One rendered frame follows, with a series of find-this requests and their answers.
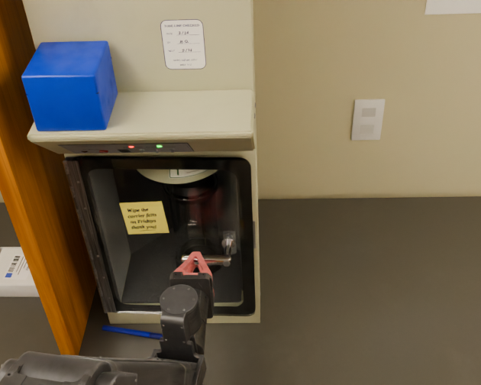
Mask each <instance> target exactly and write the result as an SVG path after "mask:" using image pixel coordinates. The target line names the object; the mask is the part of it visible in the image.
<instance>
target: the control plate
mask: <svg viewBox="0 0 481 385"><path fill-rule="evenodd" d="M157 145H162V147H156V146H157ZM58 146H60V147H63V148H65V149H67V150H69V151H71V152H73V153H75V154H101V153H99V151H100V150H108V152H109V153H121V152H120V151H119V150H123V149H128V150H129V151H130V152H129V153H140V150H144V151H143V153H149V152H156V151H155V150H156V149H157V150H159V152H171V150H170V149H175V151H174V152H194V150H193V149H192V148H191V147H190V145H189V144H188V143H155V144H65V145H58ZM128 146H135V147H128ZM82 150H87V151H88V152H85V153H84V152H82Z"/></svg>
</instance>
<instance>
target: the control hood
mask: <svg viewBox="0 0 481 385"><path fill-rule="evenodd" d="M255 117H256V115H255V113H254V93H253V91H252V89H239V90H202V91H163V92H118V95H117V98H116V100H115V104H114V107H113V110H112V113H111V117H110V119H109V122H108V126H107V128H106V129H105V130H103V131H38V130H37V129H36V125H35V123H33V124H32V126H31V129H30V131H29V133H28V135H27V139H28V140H29V141H30V142H32V143H34V144H37V145H39V146H41V147H44V148H46V149H48V150H51V151H53V152H55V153H57V154H74V153H73V152H71V151H69V150H67V149H65V148H63V147H60V146H58V145H65V144H155V143H188V144H189V145H190V147H191V148H192V149H193V150H194V152H200V151H247V150H253V149H255V121H254V119H255Z"/></svg>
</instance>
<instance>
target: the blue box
mask: <svg viewBox="0 0 481 385"><path fill-rule="evenodd" d="M21 79H22V82H23V84H24V89H25V92H26V94H25V95H26V96H27V100H28V102H29V105H30V108H31V112H32V115H33V118H34V123H35V125H36V129H37V130H38V131H103V130H105V129H106V128H107V126H108V122H109V119H110V117H111V113H112V110H113V107H114V104H115V100H116V98H117V95H118V90H117V86H116V82H115V74H114V70H113V65H112V61H111V54H110V49H109V45H108V42H107V41H106V40H100V41H67V42H42V43H40V45H39V46H38V48H37V50H36V52H35V53H34V55H33V57H32V58H31V61H30V63H29V64H28V65H27V68H26V70H25V71H24V73H23V75H22V76H21Z"/></svg>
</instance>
